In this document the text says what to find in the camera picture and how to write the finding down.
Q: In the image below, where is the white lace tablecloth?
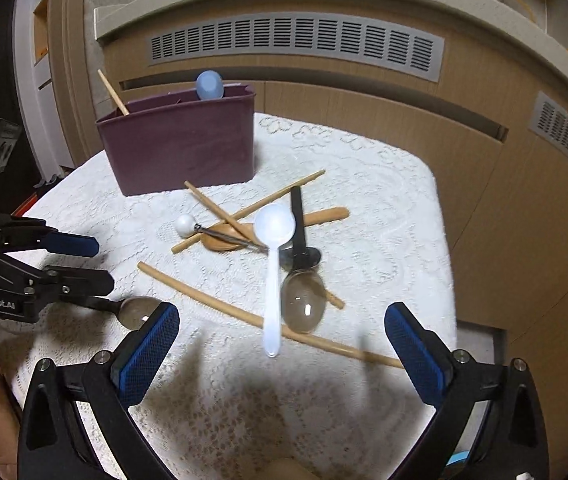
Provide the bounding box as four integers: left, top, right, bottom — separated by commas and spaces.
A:
0, 112, 458, 480

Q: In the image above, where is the white plastic spoon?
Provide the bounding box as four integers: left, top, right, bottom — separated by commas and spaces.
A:
253, 204, 296, 359

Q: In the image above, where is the long wooden chopstick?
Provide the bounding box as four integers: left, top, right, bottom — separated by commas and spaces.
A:
136, 261, 405, 370

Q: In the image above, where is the blue plastic spoon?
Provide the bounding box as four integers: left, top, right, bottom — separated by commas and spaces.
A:
195, 70, 224, 101

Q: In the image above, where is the purple plastic utensil holder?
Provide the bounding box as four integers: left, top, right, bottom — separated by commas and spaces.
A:
96, 84, 256, 196

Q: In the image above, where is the white ball stick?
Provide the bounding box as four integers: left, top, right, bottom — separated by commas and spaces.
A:
172, 214, 265, 254

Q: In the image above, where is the black handled metal spoon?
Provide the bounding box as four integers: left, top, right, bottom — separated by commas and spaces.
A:
279, 186, 322, 271
83, 296, 161, 330

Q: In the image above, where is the wooden spoon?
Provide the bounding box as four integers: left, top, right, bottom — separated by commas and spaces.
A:
201, 207, 350, 252

